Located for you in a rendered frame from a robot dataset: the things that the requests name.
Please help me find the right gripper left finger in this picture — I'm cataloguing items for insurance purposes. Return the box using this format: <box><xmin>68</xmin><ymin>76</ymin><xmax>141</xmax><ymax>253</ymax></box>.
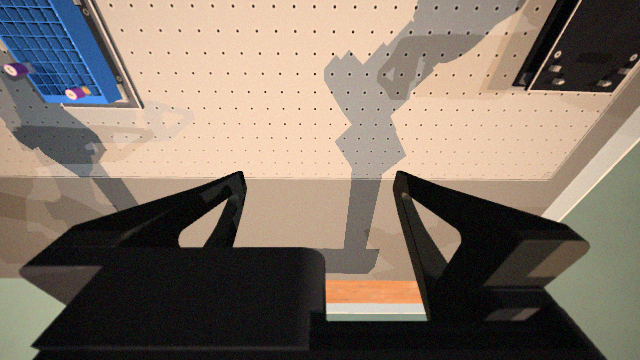
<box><xmin>50</xmin><ymin>171</ymin><xmax>247</xmax><ymax>247</ymax></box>

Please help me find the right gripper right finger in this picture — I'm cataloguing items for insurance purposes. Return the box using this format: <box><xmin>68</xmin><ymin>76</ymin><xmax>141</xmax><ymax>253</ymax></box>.
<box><xmin>393</xmin><ymin>171</ymin><xmax>590</xmax><ymax>321</ymax></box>

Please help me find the blue grid tube rack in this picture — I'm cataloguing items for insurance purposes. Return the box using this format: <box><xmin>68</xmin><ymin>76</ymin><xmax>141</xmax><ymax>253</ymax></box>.
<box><xmin>0</xmin><ymin>0</ymin><xmax>123</xmax><ymax>104</ymax></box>

